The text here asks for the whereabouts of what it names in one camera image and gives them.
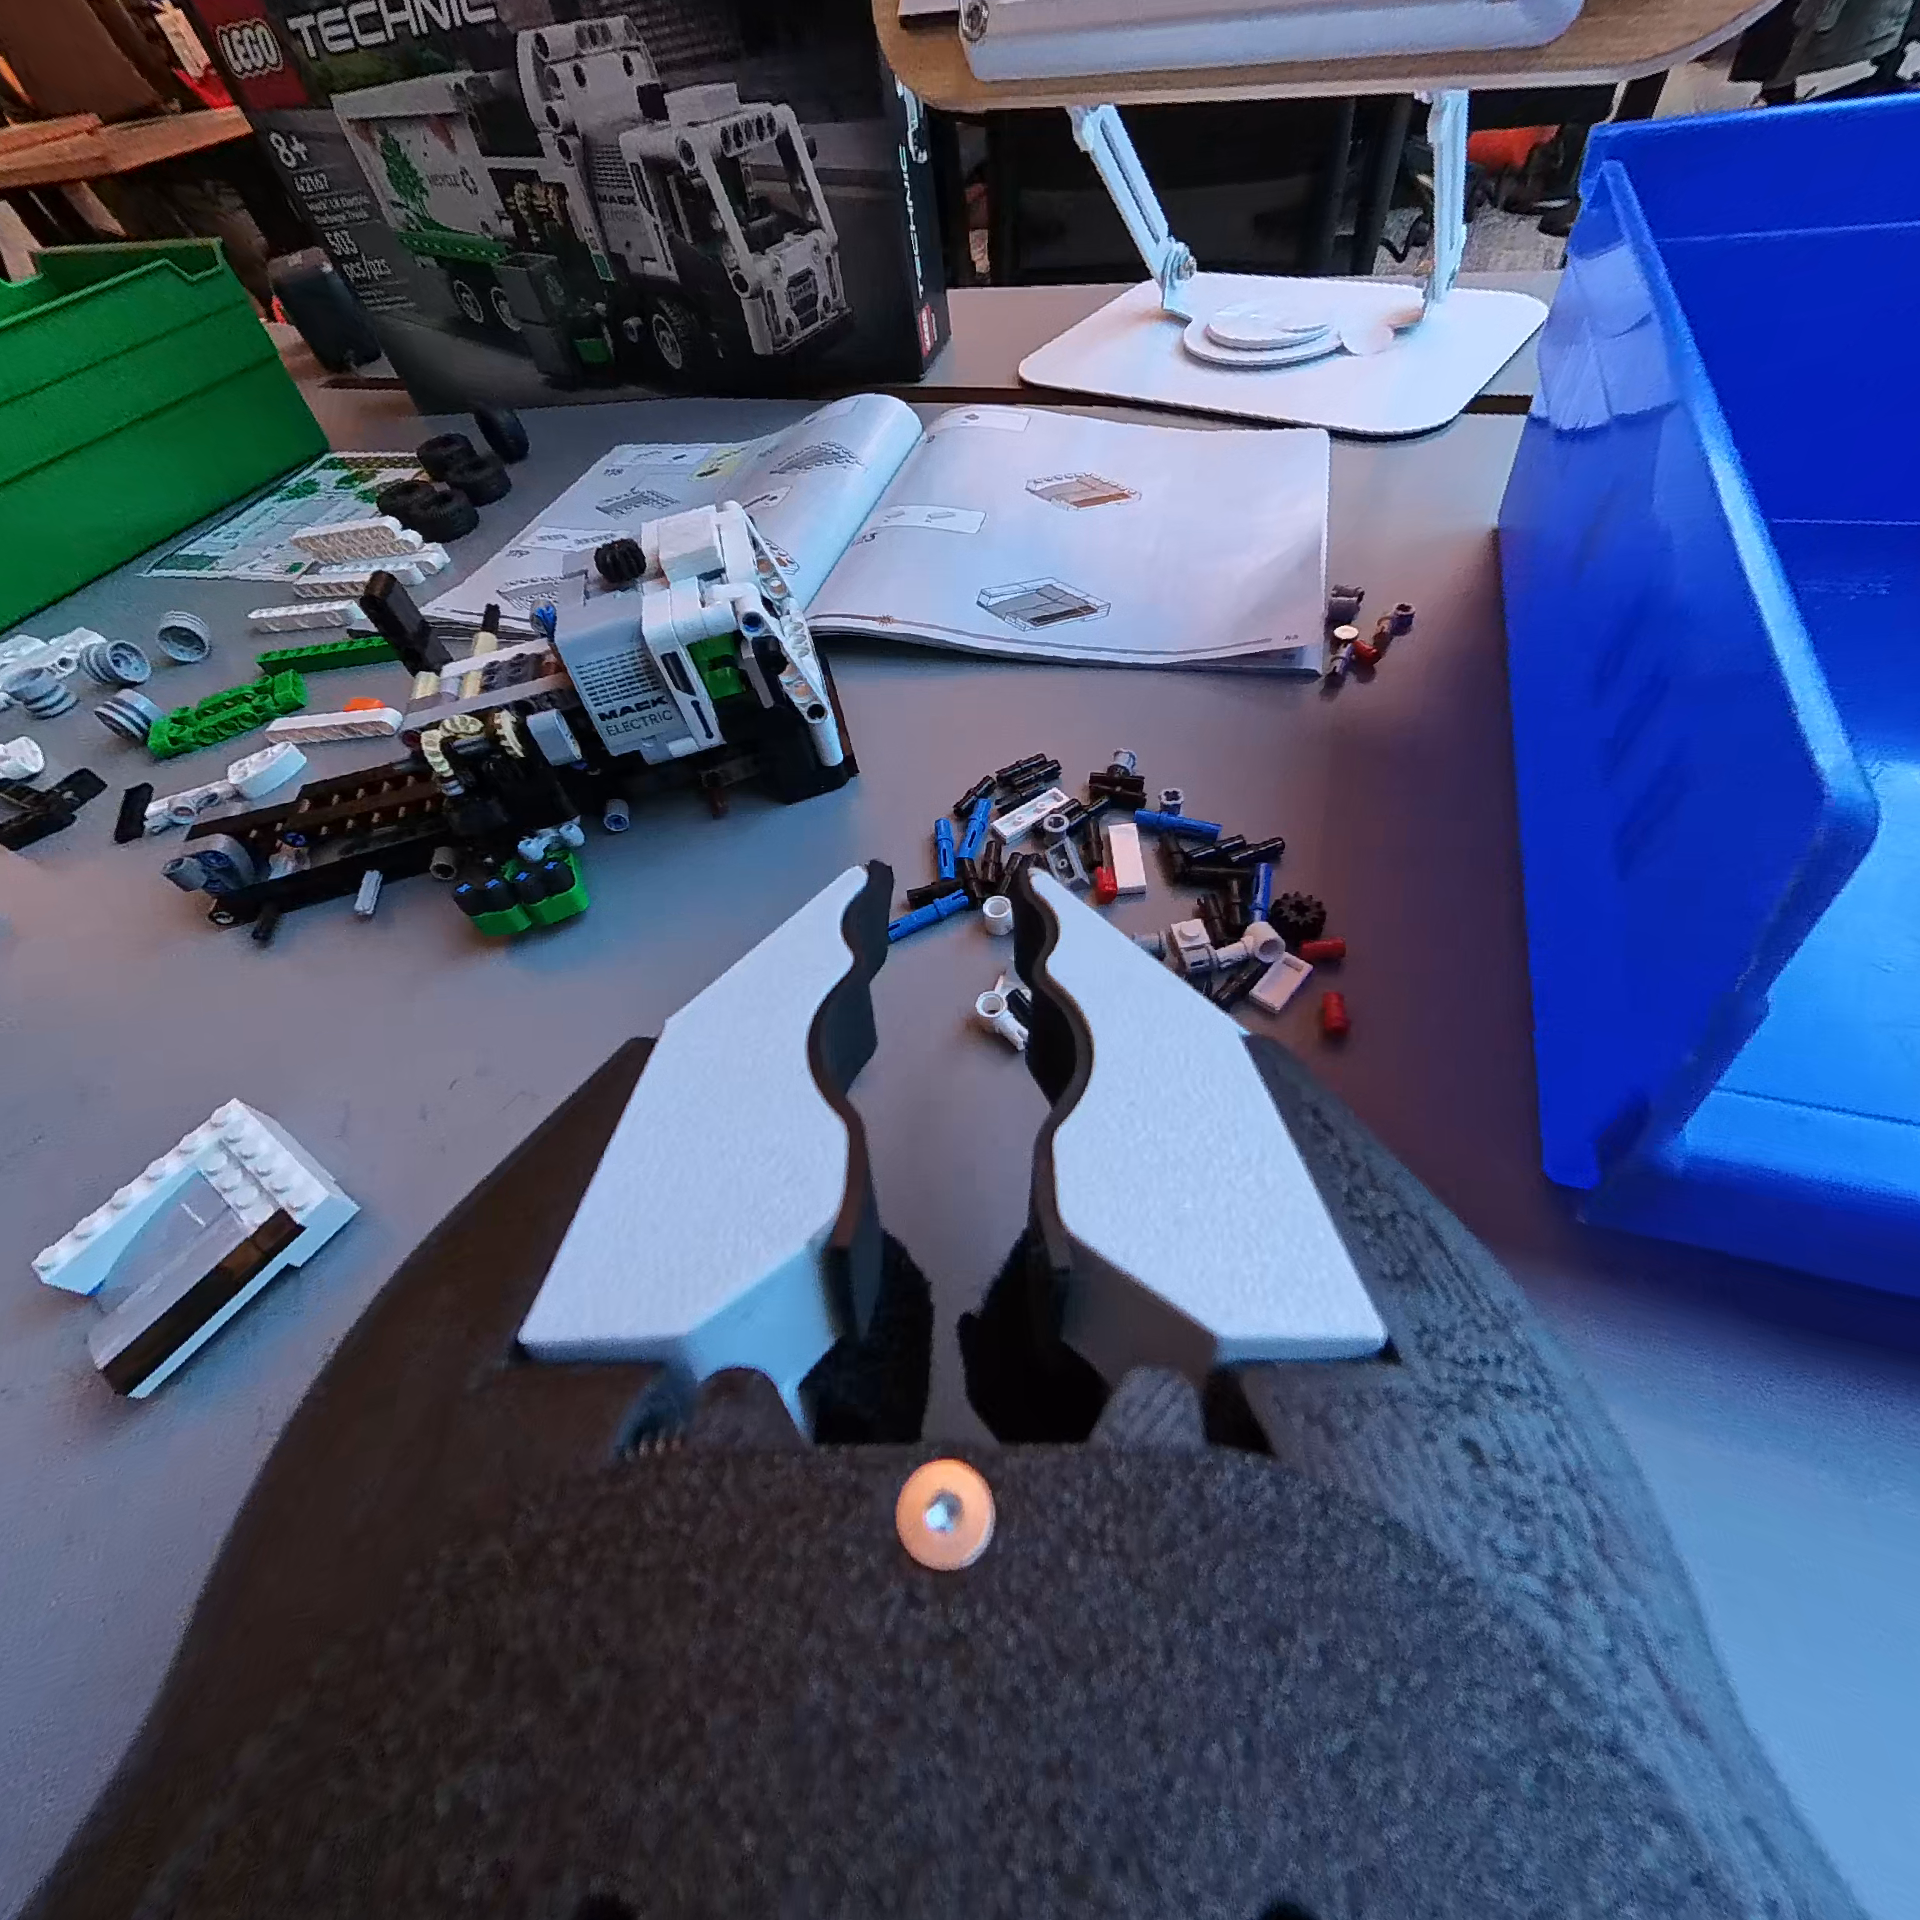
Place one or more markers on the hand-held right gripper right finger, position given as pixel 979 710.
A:
pixel 1185 1185

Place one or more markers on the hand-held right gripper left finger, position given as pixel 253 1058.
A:
pixel 704 1171

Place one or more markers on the pile of small lego pieces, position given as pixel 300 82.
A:
pixel 1140 871

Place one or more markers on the white windshield lego assembly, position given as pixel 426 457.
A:
pixel 211 1215

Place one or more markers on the partly built lego truck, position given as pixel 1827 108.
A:
pixel 644 660

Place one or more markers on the white lego beam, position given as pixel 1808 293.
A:
pixel 352 541
pixel 300 615
pixel 382 570
pixel 331 723

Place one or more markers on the white rounded triangle lego piece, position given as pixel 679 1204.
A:
pixel 270 771

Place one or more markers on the small cluster of lego pins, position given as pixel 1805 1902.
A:
pixel 1347 609

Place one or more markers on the white lego connector grey pin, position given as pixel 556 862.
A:
pixel 189 804

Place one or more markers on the green lego beam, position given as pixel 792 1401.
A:
pixel 323 654

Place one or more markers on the green lego panel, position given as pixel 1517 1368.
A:
pixel 224 713

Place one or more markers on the short black lego beam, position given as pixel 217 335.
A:
pixel 135 812

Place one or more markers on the black lego tire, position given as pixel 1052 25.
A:
pixel 506 434
pixel 404 500
pixel 480 481
pixel 447 451
pixel 447 521

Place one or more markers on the grey lego wheel hub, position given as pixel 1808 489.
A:
pixel 182 634
pixel 117 660
pixel 129 716
pixel 44 693

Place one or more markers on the black T-shaped lego piece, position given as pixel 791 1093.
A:
pixel 44 806

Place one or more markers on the white lego panel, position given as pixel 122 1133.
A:
pixel 14 758
pixel 61 651

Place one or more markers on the black lego set box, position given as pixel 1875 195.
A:
pixel 674 181

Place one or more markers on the open instruction booklet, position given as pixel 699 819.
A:
pixel 1125 541

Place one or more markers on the blue plastic bin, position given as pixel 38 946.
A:
pixel 1665 675

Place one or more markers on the green printed sticker sheet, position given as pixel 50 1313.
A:
pixel 263 524

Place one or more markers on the white folding stand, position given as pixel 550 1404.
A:
pixel 1350 383

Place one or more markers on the dark cylindrical container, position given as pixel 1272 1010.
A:
pixel 323 308

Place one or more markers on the green plastic bin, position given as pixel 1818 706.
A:
pixel 135 405

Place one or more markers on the clear sheet holder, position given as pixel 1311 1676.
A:
pixel 1275 38

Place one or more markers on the wooden workshop shelving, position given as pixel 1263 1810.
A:
pixel 90 135

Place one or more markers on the clipboard with instruction sheet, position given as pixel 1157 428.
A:
pixel 1651 53

